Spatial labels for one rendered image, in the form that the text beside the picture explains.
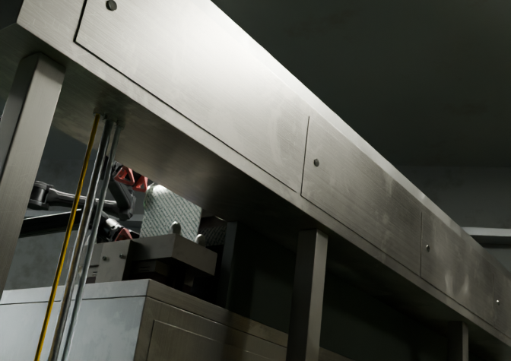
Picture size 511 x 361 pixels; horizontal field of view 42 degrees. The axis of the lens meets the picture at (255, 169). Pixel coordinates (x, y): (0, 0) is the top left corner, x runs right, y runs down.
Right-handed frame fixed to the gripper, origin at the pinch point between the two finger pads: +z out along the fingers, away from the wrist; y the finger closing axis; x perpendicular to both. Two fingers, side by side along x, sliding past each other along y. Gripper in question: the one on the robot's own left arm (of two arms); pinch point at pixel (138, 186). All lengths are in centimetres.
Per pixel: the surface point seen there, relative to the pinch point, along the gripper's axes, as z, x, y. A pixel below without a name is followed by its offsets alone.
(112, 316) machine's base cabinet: 65, -14, 32
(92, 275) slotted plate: 42, -17, 25
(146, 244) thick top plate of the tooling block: 52, 0, 26
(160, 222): 28.5, 0.2, 7.1
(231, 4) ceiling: -156, 86, -90
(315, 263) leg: 71, 21, -7
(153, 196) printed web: 19.0, 4.0, 7.2
